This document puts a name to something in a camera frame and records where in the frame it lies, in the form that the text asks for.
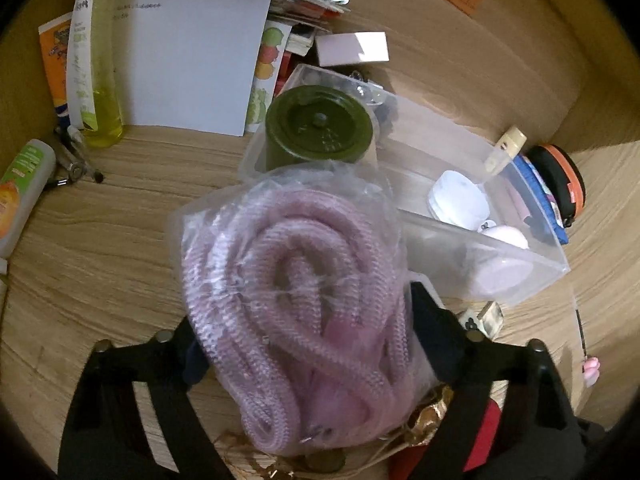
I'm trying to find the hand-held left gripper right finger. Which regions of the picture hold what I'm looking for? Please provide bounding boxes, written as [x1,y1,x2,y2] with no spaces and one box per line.
[405,282,587,480]

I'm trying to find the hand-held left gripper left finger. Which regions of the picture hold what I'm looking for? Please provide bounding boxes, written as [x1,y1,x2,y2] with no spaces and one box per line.
[57,316,236,480]

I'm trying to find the red pouch with gold bells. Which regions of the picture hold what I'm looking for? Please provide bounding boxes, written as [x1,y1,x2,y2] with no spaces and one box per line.
[400,385,501,473]

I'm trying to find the clear plastic box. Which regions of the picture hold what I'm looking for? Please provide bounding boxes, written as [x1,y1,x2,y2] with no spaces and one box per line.
[239,63,572,308]

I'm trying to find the bagged pink rope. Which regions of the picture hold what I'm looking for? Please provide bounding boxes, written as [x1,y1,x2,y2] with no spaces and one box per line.
[167,160,453,458]

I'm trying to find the wooden desktop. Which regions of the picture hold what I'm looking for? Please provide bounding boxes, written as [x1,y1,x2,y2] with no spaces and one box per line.
[0,0,640,480]

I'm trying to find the beige printed cube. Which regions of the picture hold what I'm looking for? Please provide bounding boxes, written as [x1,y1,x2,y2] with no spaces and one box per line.
[457,302,505,343]

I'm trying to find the pink and white round object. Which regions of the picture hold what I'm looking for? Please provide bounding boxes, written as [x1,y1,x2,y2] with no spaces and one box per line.
[470,255,536,302]

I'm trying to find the white round container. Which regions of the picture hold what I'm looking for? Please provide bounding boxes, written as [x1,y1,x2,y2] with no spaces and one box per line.
[477,220,530,251]

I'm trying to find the white round pads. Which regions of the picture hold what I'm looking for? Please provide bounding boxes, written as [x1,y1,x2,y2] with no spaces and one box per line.
[427,170,491,226]

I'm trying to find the pen with pink paw charm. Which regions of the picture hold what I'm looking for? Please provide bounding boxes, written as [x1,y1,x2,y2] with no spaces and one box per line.
[574,305,601,387]

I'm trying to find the cream small tube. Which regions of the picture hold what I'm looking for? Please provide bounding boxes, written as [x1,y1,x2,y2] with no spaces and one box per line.
[484,126,528,177]

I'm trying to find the orange and black round case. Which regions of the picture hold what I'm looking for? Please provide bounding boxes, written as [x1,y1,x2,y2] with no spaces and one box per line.
[525,144,586,228]

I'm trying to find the dark green round tin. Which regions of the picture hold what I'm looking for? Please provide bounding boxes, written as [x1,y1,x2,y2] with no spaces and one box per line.
[264,86,378,171]

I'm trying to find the yellow liquid clear bottle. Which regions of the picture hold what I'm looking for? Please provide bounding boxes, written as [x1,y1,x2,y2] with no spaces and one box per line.
[67,0,125,149]

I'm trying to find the white paper sheet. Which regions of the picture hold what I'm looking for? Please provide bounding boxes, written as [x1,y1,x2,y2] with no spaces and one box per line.
[112,0,281,137]

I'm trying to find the small white cardboard box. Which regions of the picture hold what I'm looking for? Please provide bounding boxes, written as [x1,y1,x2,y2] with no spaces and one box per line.
[315,31,390,67]

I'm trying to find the orange booklet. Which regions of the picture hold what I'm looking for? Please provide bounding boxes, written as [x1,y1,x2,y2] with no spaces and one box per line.
[38,12,76,128]

